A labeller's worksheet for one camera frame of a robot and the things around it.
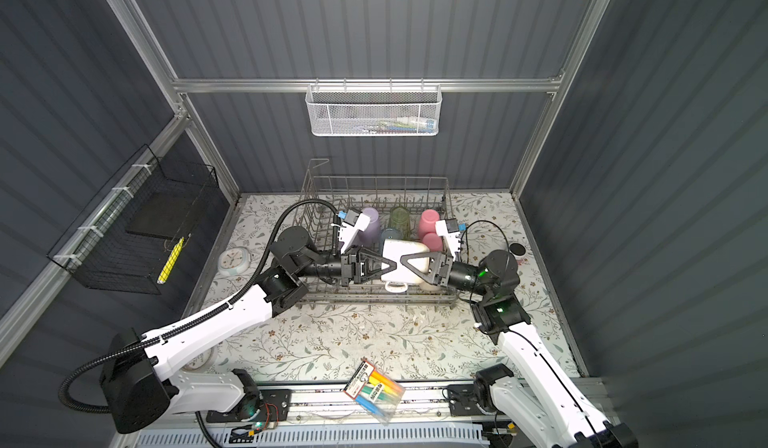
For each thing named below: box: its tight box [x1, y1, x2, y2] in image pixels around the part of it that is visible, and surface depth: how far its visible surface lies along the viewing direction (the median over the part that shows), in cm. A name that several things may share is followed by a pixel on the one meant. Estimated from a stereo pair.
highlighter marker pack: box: [343, 360, 406, 426], surface depth 76 cm
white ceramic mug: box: [381, 239, 440, 293], surface depth 60 cm
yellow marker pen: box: [157, 236, 185, 285], surface depth 70 cm
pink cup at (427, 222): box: [418, 209, 440, 239], surface depth 96 cm
